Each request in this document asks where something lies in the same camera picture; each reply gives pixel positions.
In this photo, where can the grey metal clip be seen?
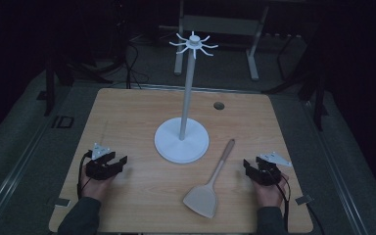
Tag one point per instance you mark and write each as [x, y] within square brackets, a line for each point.
[304, 199]
[62, 202]

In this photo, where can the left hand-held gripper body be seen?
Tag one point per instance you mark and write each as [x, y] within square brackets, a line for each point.
[99, 169]

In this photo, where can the person's left hand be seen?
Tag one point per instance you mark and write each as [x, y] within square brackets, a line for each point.
[94, 189]

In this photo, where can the person's right hand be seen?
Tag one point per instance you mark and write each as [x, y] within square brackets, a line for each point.
[271, 196]

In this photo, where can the beige spatula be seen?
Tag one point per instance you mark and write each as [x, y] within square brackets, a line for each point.
[204, 197]

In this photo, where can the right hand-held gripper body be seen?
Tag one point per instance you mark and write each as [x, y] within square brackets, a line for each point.
[268, 174]

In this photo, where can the black stand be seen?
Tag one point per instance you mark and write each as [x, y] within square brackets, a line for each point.
[318, 98]
[49, 88]

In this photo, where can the white hook rack stand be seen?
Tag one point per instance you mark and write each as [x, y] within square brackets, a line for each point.
[181, 143]

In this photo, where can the grey metal desk frame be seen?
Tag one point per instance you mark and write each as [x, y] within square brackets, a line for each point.
[222, 25]

